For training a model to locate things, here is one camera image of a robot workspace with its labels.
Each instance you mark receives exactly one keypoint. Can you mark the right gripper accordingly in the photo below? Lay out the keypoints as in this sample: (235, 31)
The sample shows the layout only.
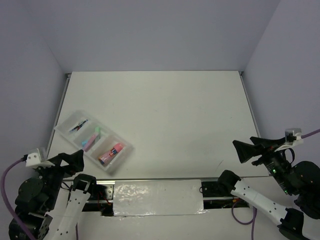
(262, 145)

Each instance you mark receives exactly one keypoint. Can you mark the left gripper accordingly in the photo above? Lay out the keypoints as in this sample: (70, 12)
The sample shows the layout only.
(75, 160)

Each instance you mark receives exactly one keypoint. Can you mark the blue highlighter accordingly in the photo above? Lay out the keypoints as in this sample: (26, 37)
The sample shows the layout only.
(84, 143)

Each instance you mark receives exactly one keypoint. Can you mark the pink highlighter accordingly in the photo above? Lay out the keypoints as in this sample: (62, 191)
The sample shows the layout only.
(116, 149)
(92, 140)

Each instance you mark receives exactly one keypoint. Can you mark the green highlighter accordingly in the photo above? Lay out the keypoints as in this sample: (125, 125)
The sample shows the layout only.
(97, 131)

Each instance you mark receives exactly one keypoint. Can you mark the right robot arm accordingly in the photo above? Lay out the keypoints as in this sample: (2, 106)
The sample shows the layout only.
(302, 180)

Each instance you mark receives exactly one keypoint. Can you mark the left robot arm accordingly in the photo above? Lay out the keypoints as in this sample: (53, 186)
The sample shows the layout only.
(31, 220)

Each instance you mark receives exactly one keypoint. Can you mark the clear plastic container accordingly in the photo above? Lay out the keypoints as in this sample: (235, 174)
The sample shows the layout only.
(101, 145)

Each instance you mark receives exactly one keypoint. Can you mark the pink highlighter in container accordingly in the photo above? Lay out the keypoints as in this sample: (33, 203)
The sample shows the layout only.
(116, 149)

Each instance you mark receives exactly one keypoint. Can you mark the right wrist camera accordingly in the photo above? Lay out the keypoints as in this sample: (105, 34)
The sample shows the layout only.
(292, 138)

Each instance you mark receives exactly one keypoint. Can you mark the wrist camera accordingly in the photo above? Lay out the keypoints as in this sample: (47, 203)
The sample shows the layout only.
(37, 158)
(292, 138)

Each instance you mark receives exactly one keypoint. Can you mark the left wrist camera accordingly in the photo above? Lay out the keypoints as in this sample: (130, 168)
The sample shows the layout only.
(37, 158)

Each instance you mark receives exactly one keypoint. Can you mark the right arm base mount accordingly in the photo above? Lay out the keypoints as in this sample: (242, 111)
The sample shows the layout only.
(215, 198)

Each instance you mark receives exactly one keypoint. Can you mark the right table rail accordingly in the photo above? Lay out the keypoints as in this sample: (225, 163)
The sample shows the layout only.
(242, 121)

